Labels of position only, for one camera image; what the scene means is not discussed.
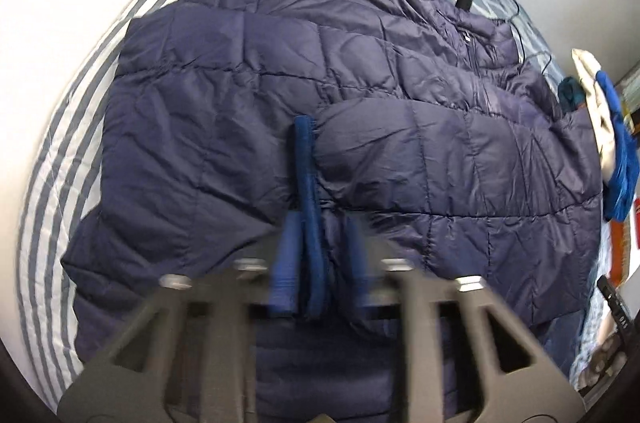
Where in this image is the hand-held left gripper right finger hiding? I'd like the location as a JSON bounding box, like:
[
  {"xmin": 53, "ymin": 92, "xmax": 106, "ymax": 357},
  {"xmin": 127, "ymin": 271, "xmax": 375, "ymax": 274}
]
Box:
[{"xmin": 342, "ymin": 215, "xmax": 586, "ymax": 423}]

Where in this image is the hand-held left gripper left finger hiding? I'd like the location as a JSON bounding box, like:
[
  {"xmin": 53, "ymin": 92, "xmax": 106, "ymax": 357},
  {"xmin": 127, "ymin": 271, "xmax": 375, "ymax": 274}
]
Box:
[{"xmin": 56, "ymin": 210, "xmax": 306, "ymax": 423}]

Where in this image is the navy puffer jacket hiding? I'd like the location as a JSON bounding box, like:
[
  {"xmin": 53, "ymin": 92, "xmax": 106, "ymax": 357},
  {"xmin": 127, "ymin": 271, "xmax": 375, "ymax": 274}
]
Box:
[{"xmin": 60, "ymin": 0, "xmax": 608, "ymax": 423}]

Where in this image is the person's right hand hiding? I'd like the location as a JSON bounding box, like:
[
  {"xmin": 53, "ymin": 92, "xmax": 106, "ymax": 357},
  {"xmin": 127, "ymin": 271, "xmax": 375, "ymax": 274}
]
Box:
[{"xmin": 575, "ymin": 330, "xmax": 630, "ymax": 391}]

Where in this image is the blue and cream jacket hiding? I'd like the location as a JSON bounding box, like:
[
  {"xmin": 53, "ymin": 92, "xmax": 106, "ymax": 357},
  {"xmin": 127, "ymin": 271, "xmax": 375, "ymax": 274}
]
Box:
[{"xmin": 570, "ymin": 48, "xmax": 640, "ymax": 224}]

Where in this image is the teal cloth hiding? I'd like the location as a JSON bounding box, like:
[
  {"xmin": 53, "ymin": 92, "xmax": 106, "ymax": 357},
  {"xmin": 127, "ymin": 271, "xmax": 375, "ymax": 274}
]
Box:
[{"xmin": 557, "ymin": 75, "xmax": 587, "ymax": 112}]

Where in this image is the striped bed sheet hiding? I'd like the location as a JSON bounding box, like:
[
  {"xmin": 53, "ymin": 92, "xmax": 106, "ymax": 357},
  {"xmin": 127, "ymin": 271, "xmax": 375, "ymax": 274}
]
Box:
[{"xmin": 15, "ymin": 0, "xmax": 281, "ymax": 409}]

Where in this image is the thin black cable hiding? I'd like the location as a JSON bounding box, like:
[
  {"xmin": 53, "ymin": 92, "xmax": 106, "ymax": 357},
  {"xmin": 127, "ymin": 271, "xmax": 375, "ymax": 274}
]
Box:
[{"xmin": 487, "ymin": 0, "xmax": 556, "ymax": 114}]

